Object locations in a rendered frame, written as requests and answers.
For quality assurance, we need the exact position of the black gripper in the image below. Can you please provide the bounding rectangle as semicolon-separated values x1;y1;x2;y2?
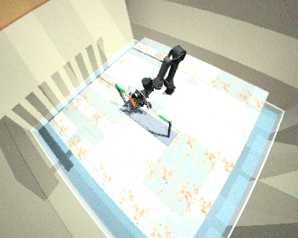
131;90;152;110

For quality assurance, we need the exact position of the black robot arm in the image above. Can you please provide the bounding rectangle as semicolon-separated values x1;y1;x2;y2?
134;45;187;99

